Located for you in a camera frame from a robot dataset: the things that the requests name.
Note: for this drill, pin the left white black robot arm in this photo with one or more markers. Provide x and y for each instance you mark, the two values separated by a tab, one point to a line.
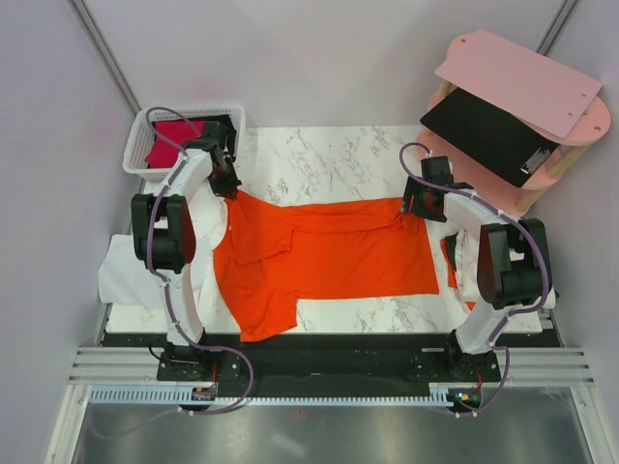
163	236

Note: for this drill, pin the loose pink board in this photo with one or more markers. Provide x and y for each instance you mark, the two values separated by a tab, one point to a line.
559	101

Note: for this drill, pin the orange t shirt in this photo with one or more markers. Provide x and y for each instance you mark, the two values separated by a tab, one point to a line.
271	257

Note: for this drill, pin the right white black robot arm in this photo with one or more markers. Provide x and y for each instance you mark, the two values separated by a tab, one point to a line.
513	272

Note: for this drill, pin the magenta t shirt in basket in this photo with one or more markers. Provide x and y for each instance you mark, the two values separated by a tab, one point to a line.
163	155

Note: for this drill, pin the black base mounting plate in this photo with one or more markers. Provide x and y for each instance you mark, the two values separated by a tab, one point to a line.
322	364

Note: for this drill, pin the black clipboard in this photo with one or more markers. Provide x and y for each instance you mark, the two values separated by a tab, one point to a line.
490	136

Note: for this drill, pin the white cloth at left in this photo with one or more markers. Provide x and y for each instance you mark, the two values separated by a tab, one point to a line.
125	280

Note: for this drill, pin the white cloth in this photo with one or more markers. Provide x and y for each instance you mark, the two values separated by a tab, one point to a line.
125	280
466	275

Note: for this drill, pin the aluminium rail frame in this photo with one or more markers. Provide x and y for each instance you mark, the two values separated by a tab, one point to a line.
540	411

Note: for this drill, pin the white slotted cable duct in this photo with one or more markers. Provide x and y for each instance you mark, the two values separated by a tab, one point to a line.
196	396

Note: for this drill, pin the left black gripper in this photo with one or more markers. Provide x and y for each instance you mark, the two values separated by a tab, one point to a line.
229	188

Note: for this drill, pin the white cloth at right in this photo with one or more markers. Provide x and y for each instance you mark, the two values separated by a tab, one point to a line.
466	275

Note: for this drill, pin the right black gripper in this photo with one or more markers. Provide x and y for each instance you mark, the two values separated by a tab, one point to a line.
413	188

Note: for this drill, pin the white plastic laundry basket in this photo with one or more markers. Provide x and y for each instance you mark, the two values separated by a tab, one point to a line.
142	138

